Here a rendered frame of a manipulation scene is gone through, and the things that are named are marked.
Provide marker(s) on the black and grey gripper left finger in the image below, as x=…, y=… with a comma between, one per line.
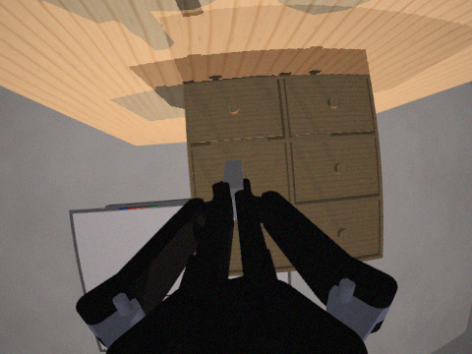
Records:
x=118, y=303

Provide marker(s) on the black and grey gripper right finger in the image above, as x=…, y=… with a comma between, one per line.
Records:
x=357, y=294

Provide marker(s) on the small brown wooden chest of drawers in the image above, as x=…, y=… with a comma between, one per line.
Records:
x=287, y=141

